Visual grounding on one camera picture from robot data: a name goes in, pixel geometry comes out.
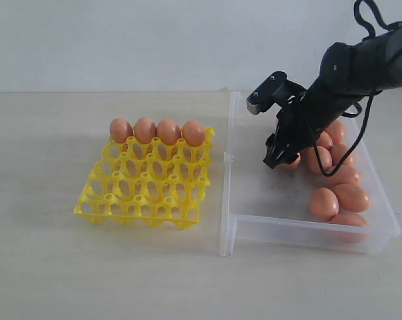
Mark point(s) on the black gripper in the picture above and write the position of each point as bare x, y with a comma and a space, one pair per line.
298, 126

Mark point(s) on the brown egg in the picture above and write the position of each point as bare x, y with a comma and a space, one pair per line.
145, 130
353, 223
194, 133
312, 160
338, 151
336, 131
325, 140
352, 198
345, 174
293, 164
324, 204
168, 131
120, 129

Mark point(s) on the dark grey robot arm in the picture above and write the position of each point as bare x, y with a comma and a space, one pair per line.
347, 75

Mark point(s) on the clear plastic bin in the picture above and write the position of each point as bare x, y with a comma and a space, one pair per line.
272, 205

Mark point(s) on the yellow plastic egg tray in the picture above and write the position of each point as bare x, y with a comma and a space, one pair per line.
153, 183

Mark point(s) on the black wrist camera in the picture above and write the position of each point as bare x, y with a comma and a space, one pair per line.
276, 89

